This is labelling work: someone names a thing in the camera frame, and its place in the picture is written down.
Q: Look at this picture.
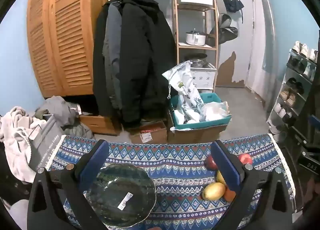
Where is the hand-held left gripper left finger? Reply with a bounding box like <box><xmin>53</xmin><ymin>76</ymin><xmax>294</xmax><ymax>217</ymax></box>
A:
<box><xmin>26</xmin><ymin>139</ymin><xmax>110</xmax><ymax>230</ymax></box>

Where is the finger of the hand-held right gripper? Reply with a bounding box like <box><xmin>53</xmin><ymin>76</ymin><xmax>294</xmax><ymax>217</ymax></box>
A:
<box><xmin>295</xmin><ymin>114</ymin><xmax>320</xmax><ymax>155</ymax></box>

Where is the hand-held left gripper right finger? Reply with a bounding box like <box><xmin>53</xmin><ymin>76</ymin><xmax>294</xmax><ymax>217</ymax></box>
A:
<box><xmin>211</xmin><ymin>140</ymin><xmax>293</xmax><ymax>230</ymax></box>

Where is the red apple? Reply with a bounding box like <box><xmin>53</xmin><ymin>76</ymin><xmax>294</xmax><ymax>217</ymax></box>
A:
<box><xmin>204</xmin><ymin>155</ymin><xmax>218</xmax><ymax>170</ymax></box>
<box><xmin>237</xmin><ymin>154</ymin><xmax>253</xmax><ymax>165</ymax></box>

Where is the orange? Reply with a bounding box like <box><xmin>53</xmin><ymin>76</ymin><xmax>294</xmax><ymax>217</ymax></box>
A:
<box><xmin>224</xmin><ymin>187</ymin><xmax>237</xmax><ymax>202</ymax></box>

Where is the green glass plate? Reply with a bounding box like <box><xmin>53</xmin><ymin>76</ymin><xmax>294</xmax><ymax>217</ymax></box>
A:
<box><xmin>86</xmin><ymin>163</ymin><xmax>157</xmax><ymax>228</ymax></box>

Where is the shoe rack with shoes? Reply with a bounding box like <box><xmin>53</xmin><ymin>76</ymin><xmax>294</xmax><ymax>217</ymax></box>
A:
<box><xmin>269</xmin><ymin>41</ymin><xmax>319</xmax><ymax>143</ymax></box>

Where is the low wooden drawer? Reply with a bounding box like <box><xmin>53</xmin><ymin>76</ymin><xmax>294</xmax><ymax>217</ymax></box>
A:
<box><xmin>79</xmin><ymin>114</ymin><xmax>121</xmax><ymax>136</ymax></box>

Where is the large cardboard box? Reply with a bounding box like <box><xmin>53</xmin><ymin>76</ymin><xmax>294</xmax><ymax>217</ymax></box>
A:
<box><xmin>167</xmin><ymin>110</ymin><xmax>228</xmax><ymax>143</ymax></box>

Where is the teal box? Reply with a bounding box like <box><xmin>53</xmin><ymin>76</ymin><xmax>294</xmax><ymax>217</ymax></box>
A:
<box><xmin>169</xmin><ymin>92</ymin><xmax>232</xmax><ymax>130</ymax></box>

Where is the blue patterned tablecloth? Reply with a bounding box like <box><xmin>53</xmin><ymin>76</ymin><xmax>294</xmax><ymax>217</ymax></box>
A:
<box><xmin>47</xmin><ymin>134</ymin><xmax>297</xmax><ymax>230</ymax></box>

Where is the clear plastic bag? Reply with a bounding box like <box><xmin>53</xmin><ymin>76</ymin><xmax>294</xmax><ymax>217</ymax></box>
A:
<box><xmin>200</xmin><ymin>101</ymin><xmax>231</xmax><ymax>122</ymax></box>

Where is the grey tote bag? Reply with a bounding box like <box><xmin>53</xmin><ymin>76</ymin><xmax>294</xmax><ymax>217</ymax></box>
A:
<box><xmin>27</xmin><ymin>114</ymin><xmax>67</xmax><ymax>173</ymax></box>

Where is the small labelled cardboard box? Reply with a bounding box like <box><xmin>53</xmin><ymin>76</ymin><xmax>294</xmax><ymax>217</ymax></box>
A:
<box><xmin>129</xmin><ymin>121</ymin><xmax>168</xmax><ymax>144</ymax></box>

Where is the white perforated basket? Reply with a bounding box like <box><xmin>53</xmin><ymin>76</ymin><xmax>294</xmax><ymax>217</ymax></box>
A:
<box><xmin>191</xmin><ymin>65</ymin><xmax>217</xmax><ymax>89</ymax></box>

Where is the grey jacket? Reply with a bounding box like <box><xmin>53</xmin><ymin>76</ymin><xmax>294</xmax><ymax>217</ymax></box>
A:
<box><xmin>103</xmin><ymin>1</ymin><xmax>123</xmax><ymax>110</ymax></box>

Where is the metal pot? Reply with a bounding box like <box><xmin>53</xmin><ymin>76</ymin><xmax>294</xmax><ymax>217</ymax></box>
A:
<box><xmin>184</xmin><ymin>53</ymin><xmax>208</xmax><ymax>68</ymax></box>

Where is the black coat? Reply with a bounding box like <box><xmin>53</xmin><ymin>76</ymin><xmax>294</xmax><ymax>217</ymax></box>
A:
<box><xmin>92</xmin><ymin>0</ymin><xmax>178</xmax><ymax>128</ymax></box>

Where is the grey vertical pipe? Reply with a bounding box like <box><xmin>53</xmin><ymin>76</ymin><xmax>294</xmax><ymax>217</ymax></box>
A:
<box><xmin>255</xmin><ymin>0</ymin><xmax>277</xmax><ymax>75</ymax></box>

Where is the grey hanging slipper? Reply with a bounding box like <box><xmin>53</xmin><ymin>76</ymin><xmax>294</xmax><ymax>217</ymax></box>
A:
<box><xmin>209</xmin><ymin>27</ymin><xmax>238</xmax><ymax>47</ymax></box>
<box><xmin>217</xmin><ymin>13</ymin><xmax>232</xmax><ymax>28</ymax></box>

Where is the white rice cooker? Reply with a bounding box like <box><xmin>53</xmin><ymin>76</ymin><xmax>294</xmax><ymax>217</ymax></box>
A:
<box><xmin>185</xmin><ymin>30</ymin><xmax>207</xmax><ymax>46</ymax></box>

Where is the wooden louvered wardrobe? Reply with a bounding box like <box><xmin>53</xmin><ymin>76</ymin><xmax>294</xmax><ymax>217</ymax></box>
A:
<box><xmin>26</xmin><ymin>0</ymin><xmax>108</xmax><ymax>98</ymax></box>

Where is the wooden shelf rack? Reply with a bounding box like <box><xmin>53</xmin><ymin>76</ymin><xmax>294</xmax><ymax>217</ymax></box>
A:
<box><xmin>172</xmin><ymin>0</ymin><xmax>221</xmax><ymax>93</ymax></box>

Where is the black umbrella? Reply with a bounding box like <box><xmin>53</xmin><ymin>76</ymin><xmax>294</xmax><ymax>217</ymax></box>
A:
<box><xmin>222</xmin><ymin>0</ymin><xmax>244</xmax><ymax>24</ymax></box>

